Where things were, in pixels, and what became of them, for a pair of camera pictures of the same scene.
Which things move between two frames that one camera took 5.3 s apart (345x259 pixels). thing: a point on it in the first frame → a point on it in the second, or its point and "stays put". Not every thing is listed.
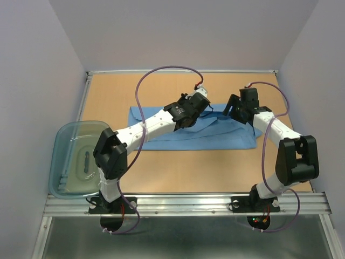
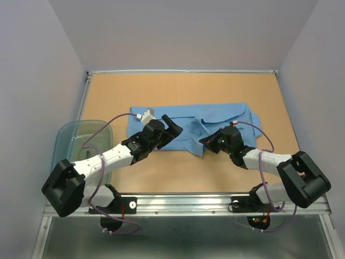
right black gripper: (234, 100) → (209, 142)
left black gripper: (185, 97) → (173, 131)
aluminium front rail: (311, 204) stays put
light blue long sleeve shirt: (214, 131) stays put
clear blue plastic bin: (73, 171) stays put
